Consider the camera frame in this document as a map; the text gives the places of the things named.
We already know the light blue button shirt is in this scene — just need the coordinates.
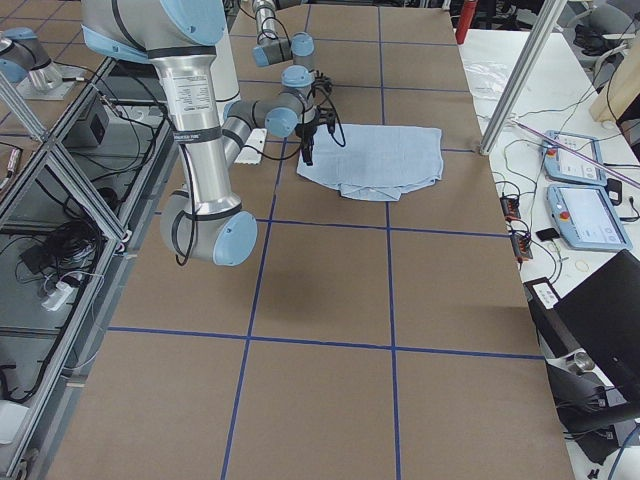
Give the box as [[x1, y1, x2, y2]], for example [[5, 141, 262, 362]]
[[297, 124, 444, 202]]

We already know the blue teach pendant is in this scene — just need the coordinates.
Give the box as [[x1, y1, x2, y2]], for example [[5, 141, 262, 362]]
[[541, 130, 607, 186], [546, 184, 633, 252]]

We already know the lower blue teach pendant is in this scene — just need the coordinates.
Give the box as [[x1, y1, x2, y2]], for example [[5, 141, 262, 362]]
[[546, 184, 633, 252]]

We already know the white camera pedestal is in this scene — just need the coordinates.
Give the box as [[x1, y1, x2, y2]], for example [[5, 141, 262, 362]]
[[211, 29, 266, 165]]

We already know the upper blue teach pendant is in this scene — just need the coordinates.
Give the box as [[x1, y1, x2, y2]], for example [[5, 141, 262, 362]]
[[541, 130, 607, 186]]

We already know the aluminium frame post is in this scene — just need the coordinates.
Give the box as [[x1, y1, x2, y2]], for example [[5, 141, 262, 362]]
[[479, 0, 568, 156]]

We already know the black laptop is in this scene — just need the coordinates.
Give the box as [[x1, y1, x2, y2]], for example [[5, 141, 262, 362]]
[[524, 250, 639, 400]]

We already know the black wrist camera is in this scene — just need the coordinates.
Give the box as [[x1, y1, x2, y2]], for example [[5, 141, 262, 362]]
[[313, 72, 333, 94], [318, 107, 340, 135]]

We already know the clear plastic bag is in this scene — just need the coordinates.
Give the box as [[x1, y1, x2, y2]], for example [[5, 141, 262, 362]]
[[462, 60, 513, 101]]

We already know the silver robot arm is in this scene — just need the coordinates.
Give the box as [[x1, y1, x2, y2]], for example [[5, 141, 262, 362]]
[[251, 0, 315, 72], [82, 1, 322, 266]]

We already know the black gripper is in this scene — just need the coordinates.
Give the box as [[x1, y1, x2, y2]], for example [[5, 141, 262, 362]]
[[295, 118, 320, 166]]

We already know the red cylinder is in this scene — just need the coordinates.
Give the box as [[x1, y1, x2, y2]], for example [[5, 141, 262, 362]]
[[455, 0, 477, 45]]

